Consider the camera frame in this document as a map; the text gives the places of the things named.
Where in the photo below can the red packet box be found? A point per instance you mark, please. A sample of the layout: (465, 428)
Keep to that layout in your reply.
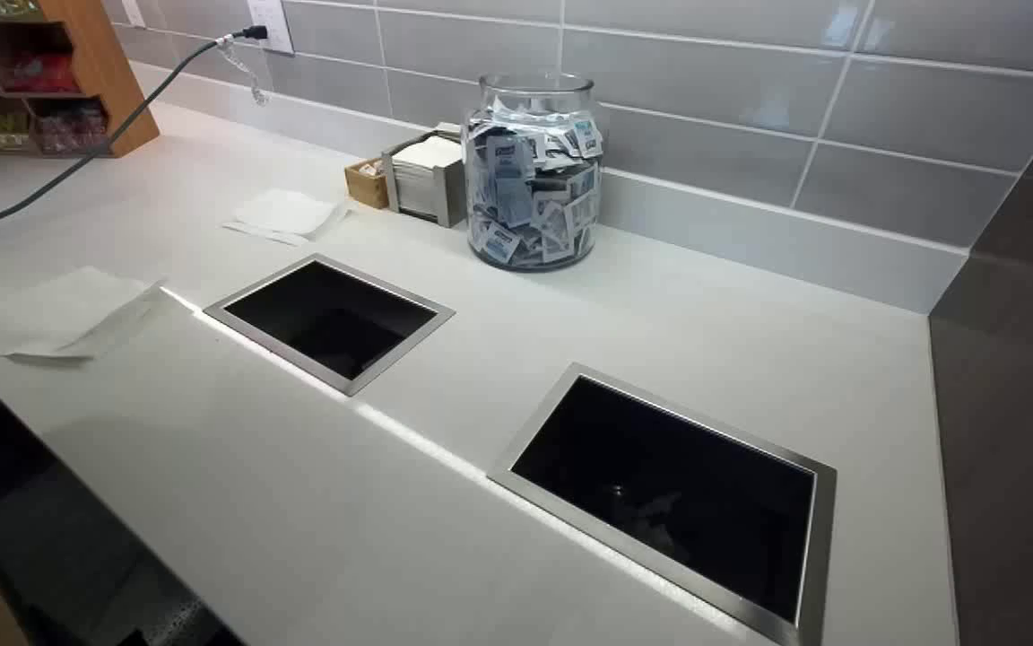
(38, 68)

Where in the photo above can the steel napkin dispenser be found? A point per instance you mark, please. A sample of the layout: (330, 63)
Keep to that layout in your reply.
(433, 182)

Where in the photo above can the dark brown cabinet panel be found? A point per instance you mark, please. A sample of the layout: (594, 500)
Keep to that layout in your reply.
(1020, 416)

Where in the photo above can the white paper towel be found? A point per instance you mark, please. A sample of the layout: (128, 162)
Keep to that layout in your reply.
(281, 216)
(50, 314)

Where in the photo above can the white wall outlet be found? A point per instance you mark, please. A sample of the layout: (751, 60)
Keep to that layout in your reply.
(273, 20)

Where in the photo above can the glass jar with packets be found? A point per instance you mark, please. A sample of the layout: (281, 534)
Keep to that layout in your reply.
(533, 182)

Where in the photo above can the steel-framed waste bin opening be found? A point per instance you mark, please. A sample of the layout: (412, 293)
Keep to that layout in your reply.
(330, 318)
(672, 496)

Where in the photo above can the green packet box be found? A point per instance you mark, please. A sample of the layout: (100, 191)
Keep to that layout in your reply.
(2, 124)

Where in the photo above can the wooden shelf rack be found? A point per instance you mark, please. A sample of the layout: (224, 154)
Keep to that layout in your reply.
(98, 60)

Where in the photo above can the beige folded napkin stack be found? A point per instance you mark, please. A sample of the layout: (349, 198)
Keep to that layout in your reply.
(447, 129)

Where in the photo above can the wooden box with packets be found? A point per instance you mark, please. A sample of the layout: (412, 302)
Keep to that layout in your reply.
(362, 182)

